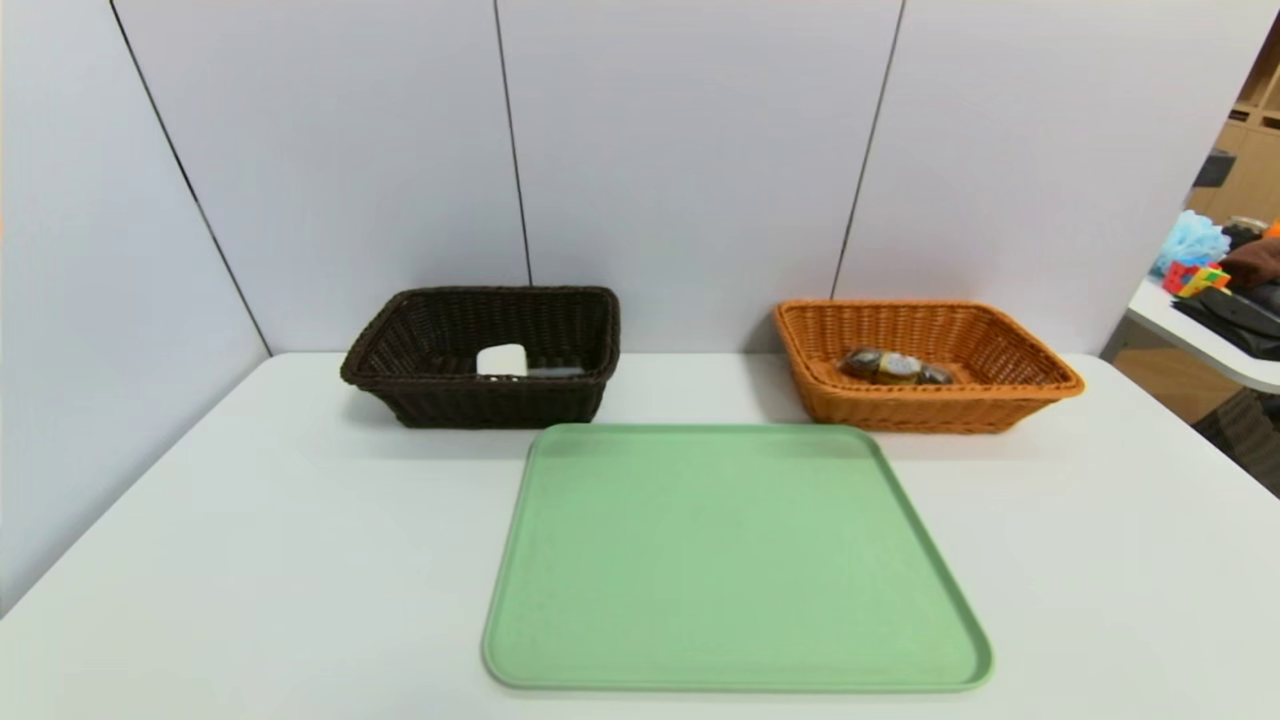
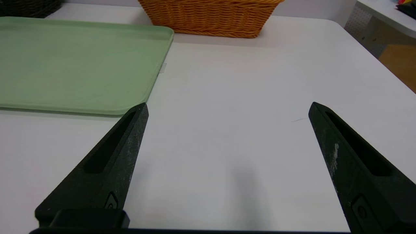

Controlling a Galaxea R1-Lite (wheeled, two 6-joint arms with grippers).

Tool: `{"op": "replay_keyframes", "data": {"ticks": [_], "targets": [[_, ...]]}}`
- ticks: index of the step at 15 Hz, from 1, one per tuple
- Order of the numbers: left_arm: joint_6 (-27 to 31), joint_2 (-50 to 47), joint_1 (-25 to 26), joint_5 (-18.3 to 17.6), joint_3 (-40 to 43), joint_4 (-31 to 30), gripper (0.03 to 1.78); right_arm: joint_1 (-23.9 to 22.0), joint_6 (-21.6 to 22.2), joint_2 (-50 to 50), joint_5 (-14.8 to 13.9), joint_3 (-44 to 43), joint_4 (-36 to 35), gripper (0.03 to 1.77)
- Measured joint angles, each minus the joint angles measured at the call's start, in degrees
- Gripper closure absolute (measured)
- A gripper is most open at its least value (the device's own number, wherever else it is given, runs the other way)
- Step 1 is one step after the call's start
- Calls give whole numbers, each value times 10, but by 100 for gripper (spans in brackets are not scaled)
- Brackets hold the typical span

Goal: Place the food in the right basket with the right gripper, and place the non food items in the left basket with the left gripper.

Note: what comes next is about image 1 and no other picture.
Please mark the blue fluffy bath sponge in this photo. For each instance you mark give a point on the blue fluffy bath sponge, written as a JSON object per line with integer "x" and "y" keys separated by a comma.
{"x": 1192, "y": 240}

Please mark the white soap bar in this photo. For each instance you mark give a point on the white soap bar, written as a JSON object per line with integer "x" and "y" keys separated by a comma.
{"x": 501, "y": 359}

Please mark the brown cloth item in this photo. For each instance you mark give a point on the brown cloth item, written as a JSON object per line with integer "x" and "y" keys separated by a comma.
{"x": 1256, "y": 262}

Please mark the colourful puzzle cube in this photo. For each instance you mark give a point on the colourful puzzle cube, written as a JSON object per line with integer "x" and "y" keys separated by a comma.
{"x": 1196, "y": 277}

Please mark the orange wicker basket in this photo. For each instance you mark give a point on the orange wicker basket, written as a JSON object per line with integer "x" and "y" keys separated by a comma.
{"x": 870, "y": 405}

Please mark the light green plastic tray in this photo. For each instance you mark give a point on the light green plastic tray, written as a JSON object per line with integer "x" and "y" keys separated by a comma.
{"x": 730, "y": 560}

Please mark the dark brown wicker basket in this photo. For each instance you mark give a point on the dark brown wicker basket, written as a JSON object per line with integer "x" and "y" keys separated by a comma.
{"x": 440, "y": 400}

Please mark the wooden shelf unit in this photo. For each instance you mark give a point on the wooden shelf unit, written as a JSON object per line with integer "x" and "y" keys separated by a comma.
{"x": 1255, "y": 150}

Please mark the Ferrero Rocher chocolate pack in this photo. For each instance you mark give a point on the Ferrero Rocher chocolate pack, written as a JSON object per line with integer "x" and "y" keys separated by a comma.
{"x": 893, "y": 366}

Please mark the white side table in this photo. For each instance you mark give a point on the white side table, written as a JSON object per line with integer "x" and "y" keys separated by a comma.
{"x": 1170, "y": 328}

